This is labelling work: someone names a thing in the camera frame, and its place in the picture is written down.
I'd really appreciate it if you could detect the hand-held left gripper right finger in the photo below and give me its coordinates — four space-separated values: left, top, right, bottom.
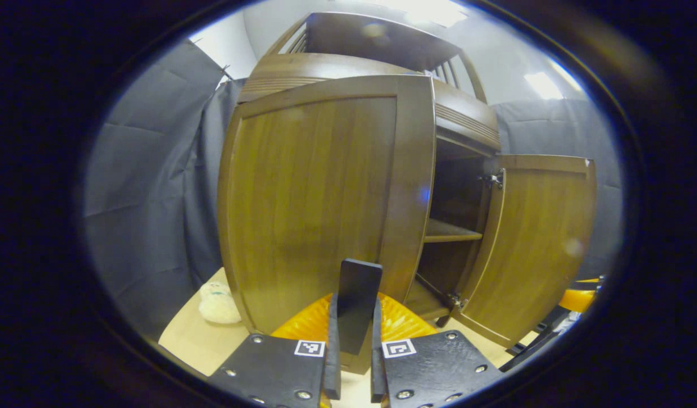
371 292 503 408

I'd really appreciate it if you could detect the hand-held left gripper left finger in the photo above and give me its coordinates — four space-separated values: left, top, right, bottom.
209 292 342 408

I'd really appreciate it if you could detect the black door handle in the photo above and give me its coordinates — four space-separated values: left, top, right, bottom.
336 259 383 356

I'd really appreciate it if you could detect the wooden shoe cabinet door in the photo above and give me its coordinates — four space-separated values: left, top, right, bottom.
448 154 597 349
217 75 437 375

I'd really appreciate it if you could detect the wooden double-door shoe cabinet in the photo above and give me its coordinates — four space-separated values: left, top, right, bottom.
217 11 597 375

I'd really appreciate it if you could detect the wooden cabinet inner shelf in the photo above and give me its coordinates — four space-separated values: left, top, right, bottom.
423 218 484 243

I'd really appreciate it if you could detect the white plush toy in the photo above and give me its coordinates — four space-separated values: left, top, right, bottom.
198 282 243 325

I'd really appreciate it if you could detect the small ceiling light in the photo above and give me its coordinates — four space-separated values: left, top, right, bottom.
524 72 564 101

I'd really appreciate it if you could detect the black backdrop cloth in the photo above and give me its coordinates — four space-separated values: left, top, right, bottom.
82 40 624 341

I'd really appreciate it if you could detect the large ceiling light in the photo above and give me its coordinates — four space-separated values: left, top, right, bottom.
382 0 468 28

